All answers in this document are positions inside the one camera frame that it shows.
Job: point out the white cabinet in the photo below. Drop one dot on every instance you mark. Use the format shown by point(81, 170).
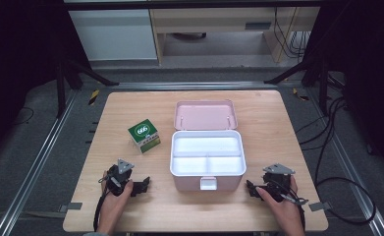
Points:
point(114, 36)

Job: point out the person's left hand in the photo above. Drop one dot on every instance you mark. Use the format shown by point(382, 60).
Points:
point(111, 209)

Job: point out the light wooden desk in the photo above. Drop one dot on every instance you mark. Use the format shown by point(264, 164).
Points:
point(212, 19)

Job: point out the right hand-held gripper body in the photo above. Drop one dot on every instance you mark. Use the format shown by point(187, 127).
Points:
point(278, 178)

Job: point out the yellow black tape strip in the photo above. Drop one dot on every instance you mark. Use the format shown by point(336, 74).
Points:
point(300, 95)
point(94, 97)

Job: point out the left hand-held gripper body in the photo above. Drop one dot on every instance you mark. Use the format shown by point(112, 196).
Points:
point(119, 178)

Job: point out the black metal stand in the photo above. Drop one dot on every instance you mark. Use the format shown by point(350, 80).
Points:
point(61, 91)
point(323, 88)

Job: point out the person's right hand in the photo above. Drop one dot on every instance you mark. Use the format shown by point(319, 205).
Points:
point(286, 213)

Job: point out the grey table bracket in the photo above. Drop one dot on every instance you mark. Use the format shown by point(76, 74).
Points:
point(319, 206)
point(71, 206)

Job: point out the green and white cube box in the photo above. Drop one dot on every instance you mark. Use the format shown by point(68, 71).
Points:
point(143, 135)

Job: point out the pink storage box with lid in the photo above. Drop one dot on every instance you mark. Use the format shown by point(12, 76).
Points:
point(208, 154)

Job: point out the aluminium floor rail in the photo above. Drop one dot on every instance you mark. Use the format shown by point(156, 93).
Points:
point(353, 170)
point(192, 86)
point(32, 170)

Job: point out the black curtain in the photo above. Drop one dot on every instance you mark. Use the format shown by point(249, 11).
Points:
point(16, 65)
point(369, 82)

